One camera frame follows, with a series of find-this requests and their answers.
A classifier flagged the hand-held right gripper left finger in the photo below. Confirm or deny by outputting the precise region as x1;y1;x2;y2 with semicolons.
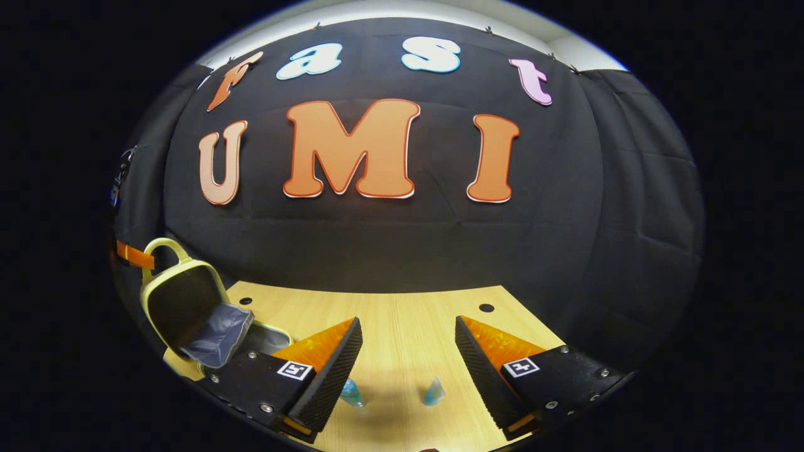
201;317;364;445

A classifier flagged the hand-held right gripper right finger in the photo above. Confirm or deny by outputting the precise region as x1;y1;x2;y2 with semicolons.
454;316;629;440

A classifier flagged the light blue skincare tube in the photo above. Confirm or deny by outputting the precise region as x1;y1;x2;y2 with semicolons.
422;377;447;407

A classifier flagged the cream yellow suitcase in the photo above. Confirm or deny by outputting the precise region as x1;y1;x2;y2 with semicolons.
139;237;295;380

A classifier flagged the black backdrop cloth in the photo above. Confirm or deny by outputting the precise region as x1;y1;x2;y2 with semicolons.
110;18;707;377

